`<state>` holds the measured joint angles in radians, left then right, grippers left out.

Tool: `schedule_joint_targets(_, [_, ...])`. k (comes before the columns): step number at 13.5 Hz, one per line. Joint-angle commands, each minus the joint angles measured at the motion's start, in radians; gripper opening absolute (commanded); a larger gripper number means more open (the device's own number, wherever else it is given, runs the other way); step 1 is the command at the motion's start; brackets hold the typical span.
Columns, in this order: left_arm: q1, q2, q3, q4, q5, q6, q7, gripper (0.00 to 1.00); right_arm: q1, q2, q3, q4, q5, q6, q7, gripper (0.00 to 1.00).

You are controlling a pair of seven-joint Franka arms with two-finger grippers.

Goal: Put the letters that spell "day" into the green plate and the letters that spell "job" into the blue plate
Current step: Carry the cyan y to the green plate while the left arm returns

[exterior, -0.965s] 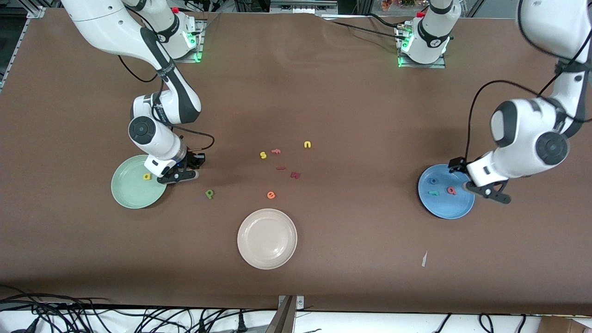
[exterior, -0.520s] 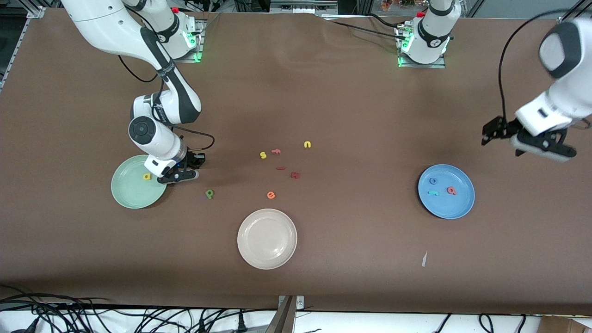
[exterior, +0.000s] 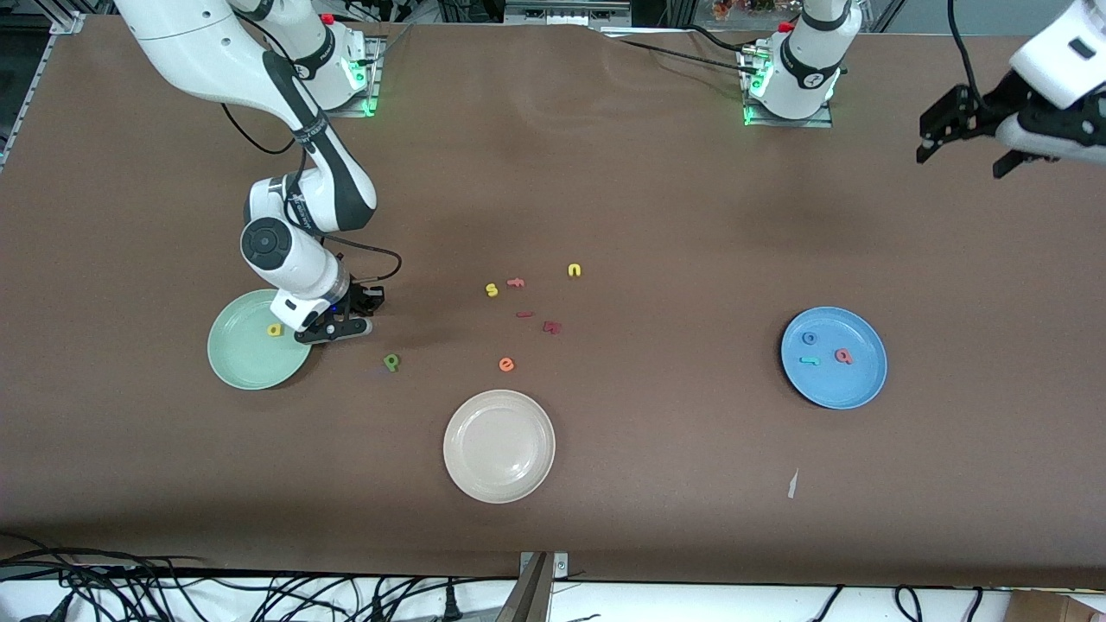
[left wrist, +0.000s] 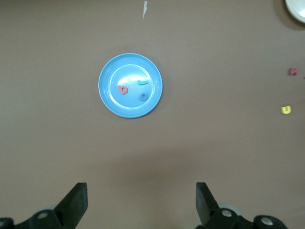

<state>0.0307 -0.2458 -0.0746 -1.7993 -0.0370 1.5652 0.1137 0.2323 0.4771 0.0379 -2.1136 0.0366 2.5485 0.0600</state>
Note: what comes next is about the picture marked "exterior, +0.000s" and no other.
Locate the light green round plate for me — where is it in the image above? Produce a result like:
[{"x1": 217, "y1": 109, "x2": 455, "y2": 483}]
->
[{"x1": 207, "y1": 289, "x2": 315, "y2": 391}]

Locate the aluminium table frame rail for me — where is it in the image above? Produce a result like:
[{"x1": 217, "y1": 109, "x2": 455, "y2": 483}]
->
[{"x1": 0, "y1": 10, "x2": 87, "y2": 169}]

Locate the small metal edge bracket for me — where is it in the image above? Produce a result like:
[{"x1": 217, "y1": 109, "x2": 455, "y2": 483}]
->
[{"x1": 518, "y1": 551, "x2": 569, "y2": 580}]

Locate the brown cardboard box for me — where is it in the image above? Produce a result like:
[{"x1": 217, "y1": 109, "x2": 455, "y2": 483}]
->
[{"x1": 1007, "y1": 589, "x2": 1106, "y2": 622}]

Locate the blue round plate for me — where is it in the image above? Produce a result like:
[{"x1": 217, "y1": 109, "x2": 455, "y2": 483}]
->
[{"x1": 780, "y1": 307, "x2": 889, "y2": 410}]

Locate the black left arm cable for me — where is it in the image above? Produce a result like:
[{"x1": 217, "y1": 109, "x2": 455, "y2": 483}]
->
[{"x1": 946, "y1": 0, "x2": 986, "y2": 105}]

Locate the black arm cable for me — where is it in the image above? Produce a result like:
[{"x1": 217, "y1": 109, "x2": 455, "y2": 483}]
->
[
  {"x1": 946, "y1": 0, "x2": 986, "y2": 105},
  {"x1": 220, "y1": 104, "x2": 404, "y2": 282}
]

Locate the grey metal equipment box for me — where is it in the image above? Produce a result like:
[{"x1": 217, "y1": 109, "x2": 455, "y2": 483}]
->
[{"x1": 505, "y1": 0, "x2": 632, "y2": 25}]

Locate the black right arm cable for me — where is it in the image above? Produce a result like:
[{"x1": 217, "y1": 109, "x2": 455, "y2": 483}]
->
[{"x1": 220, "y1": 104, "x2": 404, "y2": 282}]

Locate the tangled black cable bundle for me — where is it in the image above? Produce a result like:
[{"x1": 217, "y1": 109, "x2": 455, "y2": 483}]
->
[{"x1": 0, "y1": 534, "x2": 519, "y2": 622}]

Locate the grey angled metal strut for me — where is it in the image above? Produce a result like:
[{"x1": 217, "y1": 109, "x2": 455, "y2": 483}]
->
[{"x1": 494, "y1": 553, "x2": 554, "y2": 622}]

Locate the beige round plate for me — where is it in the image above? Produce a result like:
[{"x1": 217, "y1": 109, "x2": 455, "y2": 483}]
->
[{"x1": 442, "y1": 390, "x2": 556, "y2": 505}]

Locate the black base power cable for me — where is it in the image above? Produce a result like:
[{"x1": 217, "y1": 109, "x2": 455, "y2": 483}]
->
[{"x1": 601, "y1": 24, "x2": 761, "y2": 77}]

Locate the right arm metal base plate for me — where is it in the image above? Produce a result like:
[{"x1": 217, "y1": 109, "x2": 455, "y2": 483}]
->
[{"x1": 288, "y1": 35, "x2": 385, "y2": 117}]

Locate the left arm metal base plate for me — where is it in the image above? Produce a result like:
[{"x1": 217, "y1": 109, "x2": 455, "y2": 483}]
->
[{"x1": 739, "y1": 43, "x2": 835, "y2": 129}]

